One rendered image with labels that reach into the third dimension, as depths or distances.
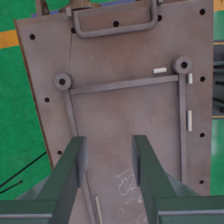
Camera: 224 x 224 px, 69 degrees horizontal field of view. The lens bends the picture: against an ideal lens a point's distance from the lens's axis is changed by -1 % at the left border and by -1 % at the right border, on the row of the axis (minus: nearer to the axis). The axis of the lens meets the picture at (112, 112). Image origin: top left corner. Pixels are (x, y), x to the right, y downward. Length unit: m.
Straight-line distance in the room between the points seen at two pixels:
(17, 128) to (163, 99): 1.93
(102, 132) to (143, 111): 0.12
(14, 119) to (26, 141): 0.29
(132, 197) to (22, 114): 1.75
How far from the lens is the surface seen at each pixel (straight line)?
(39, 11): 0.64
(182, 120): 0.46
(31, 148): 2.23
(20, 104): 2.09
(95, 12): 0.58
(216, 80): 1.67
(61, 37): 0.44
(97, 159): 0.49
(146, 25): 0.42
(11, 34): 2.07
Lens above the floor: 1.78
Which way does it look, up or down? 75 degrees down
